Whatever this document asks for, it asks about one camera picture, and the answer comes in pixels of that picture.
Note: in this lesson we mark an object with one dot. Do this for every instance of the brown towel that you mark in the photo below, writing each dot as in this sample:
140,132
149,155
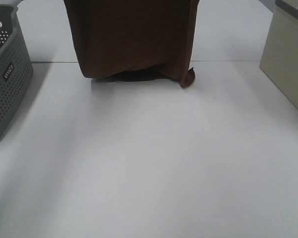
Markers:
134,40

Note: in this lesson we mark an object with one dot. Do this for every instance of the grey perforated plastic basket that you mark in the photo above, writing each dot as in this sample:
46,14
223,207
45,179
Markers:
16,68

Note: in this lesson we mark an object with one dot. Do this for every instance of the beige fabric storage box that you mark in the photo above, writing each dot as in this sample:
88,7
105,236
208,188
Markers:
280,56

